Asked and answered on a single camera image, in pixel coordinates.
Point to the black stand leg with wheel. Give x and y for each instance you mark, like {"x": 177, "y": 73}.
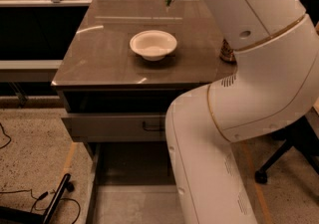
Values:
{"x": 17, "y": 216}

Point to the open grey bottom drawer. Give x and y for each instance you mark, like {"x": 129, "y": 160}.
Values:
{"x": 133, "y": 184}

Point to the black drawer handle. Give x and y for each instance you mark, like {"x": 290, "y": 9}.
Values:
{"x": 154, "y": 128}

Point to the white paper bowl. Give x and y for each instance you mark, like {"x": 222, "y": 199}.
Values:
{"x": 153, "y": 45}

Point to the grey middle drawer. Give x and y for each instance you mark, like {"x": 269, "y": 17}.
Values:
{"x": 113, "y": 127}

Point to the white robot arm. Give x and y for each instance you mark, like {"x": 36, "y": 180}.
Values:
{"x": 276, "y": 49}

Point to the orange soda can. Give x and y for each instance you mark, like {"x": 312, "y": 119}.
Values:
{"x": 226, "y": 53}

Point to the grey drawer cabinet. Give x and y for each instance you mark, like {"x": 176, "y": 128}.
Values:
{"x": 101, "y": 74}

